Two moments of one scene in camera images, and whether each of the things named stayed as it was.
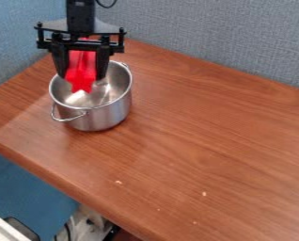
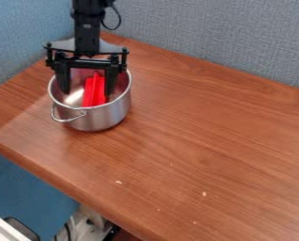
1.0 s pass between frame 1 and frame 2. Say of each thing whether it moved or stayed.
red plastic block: moved
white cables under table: stayed
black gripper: moved
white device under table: stayed
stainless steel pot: stayed
